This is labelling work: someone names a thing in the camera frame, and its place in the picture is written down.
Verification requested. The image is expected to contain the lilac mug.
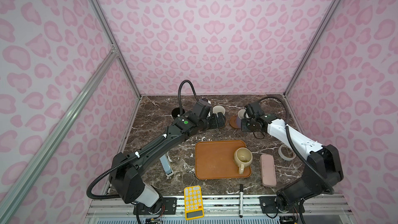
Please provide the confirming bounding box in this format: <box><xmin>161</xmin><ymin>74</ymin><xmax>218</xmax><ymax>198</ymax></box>
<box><xmin>237</xmin><ymin>110</ymin><xmax>246</xmax><ymax>119</ymax></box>

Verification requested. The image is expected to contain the pink case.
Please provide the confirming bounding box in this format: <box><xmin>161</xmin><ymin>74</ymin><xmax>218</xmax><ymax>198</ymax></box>
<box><xmin>260</xmin><ymin>154</ymin><xmax>277</xmax><ymax>187</ymax></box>

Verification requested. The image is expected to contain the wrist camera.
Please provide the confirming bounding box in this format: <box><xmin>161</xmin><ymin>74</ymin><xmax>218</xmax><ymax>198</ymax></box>
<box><xmin>244</xmin><ymin>102</ymin><xmax>265</xmax><ymax>120</ymax></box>
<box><xmin>192</xmin><ymin>98</ymin><xmax>212</xmax><ymax>119</ymax></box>

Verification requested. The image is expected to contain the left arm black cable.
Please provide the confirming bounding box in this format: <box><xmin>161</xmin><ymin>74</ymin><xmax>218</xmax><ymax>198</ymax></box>
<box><xmin>86</xmin><ymin>79</ymin><xmax>200</xmax><ymax>200</ymax></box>

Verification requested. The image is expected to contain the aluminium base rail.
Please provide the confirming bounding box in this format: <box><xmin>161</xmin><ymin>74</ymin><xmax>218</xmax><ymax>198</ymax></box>
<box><xmin>84</xmin><ymin>194</ymin><xmax>357</xmax><ymax>224</ymax></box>

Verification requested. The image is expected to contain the black cup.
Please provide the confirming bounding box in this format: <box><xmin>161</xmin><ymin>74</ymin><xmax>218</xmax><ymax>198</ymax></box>
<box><xmin>171</xmin><ymin>107</ymin><xmax>185</xmax><ymax>119</ymax></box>

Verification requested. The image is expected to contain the brown wooden coaster right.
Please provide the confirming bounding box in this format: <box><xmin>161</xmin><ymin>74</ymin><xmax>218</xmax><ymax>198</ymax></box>
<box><xmin>229</xmin><ymin>115</ymin><xmax>241</xmax><ymax>129</ymax></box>

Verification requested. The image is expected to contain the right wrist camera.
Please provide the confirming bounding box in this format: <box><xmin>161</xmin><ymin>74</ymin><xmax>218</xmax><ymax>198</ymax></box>
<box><xmin>244</xmin><ymin>102</ymin><xmax>265</xmax><ymax>120</ymax></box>

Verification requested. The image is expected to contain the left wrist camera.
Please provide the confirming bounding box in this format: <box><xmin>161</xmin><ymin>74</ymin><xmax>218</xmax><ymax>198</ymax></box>
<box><xmin>192</xmin><ymin>98</ymin><xmax>212</xmax><ymax>119</ymax></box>

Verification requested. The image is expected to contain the white speckled mug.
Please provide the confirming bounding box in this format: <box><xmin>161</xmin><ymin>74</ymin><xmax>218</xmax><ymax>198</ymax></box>
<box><xmin>212</xmin><ymin>105</ymin><xmax>226</xmax><ymax>116</ymax></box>

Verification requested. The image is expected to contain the black marker pen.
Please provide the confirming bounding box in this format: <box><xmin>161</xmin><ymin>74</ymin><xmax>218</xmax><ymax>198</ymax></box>
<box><xmin>239</xmin><ymin>184</ymin><xmax>244</xmax><ymax>218</ymax></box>

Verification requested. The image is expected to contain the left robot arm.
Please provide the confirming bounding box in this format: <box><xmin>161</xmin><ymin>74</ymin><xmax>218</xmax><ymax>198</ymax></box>
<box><xmin>109</xmin><ymin>113</ymin><xmax>227</xmax><ymax>207</ymax></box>

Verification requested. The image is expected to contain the yellow calculator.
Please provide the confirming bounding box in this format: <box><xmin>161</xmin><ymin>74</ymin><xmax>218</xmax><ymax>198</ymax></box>
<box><xmin>183</xmin><ymin>186</ymin><xmax>204</xmax><ymax>220</ymax></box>

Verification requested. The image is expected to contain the blue grey stapler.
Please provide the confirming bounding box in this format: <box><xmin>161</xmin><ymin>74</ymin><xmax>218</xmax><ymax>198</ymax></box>
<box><xmin>160</xmin><ymin>154</ymin><xmax>174</xmax><ymax>178</ymax></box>

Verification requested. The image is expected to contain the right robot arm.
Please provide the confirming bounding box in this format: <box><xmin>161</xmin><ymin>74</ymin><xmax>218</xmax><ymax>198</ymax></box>
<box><xmin>241</xmin><ymin>114</ymin><xmax>344</xmax><ymax>212</ymax></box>

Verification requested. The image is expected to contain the cream yellow mug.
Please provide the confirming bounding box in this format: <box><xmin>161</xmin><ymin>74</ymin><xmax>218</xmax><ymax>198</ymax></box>
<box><xmin>234</xmin><ymin>147</ymin><xmax>253</xmax><ymax>175</ymax></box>

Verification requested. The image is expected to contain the white tape roll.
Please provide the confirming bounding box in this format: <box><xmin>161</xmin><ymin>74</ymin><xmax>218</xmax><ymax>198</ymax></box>
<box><xmin>278</xmin><ymin>144</ymin><xmax>296</xmax><ymax>161</ymax></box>

